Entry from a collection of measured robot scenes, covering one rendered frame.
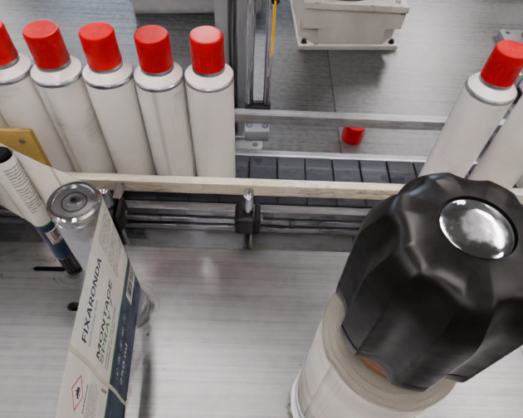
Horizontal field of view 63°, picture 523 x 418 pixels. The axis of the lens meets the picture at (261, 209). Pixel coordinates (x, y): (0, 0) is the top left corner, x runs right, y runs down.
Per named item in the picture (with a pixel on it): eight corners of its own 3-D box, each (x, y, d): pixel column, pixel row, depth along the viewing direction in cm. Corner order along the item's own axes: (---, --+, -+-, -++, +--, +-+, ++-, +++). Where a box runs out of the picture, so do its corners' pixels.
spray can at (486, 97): (421, 199, 56) (496, 63, 39) (413, 169, 59) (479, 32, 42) (460, 201, 56) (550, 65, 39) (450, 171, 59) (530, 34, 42)
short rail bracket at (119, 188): (113, 256, 54) (85, 199, 45) (123, 217, 58) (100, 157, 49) (138, 257, 55) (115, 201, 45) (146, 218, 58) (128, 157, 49)
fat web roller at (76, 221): (102, 328, 44) (29, 225, 29) (112, 288, 46) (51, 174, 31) (147, 329, 44) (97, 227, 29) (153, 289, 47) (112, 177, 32)
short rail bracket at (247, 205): (235, 260, 55) (233, 205, 45) (236, 241, 57) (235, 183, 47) (260, 261, 55) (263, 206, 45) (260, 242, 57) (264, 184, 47)
